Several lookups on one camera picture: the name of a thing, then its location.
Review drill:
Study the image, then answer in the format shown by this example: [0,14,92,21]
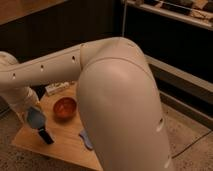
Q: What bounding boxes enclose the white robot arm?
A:
[0,37,175,171]

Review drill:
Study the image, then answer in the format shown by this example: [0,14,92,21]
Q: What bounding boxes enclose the red bowl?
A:
[53,97,77,120]

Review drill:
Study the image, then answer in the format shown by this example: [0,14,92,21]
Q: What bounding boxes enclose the blue sponge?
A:
[79,129,93,150]

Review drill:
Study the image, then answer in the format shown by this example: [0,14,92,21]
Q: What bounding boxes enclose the metal vertical pole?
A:
[121,0,127,37]

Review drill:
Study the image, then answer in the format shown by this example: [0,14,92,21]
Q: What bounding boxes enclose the grey metal rail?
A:
[146,55,213,105]

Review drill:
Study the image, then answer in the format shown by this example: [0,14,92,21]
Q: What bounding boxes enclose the black floor cable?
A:
[171,129,213,160]

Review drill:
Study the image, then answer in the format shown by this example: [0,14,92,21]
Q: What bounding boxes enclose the wall shelf with items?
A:
[120,0,213,31]

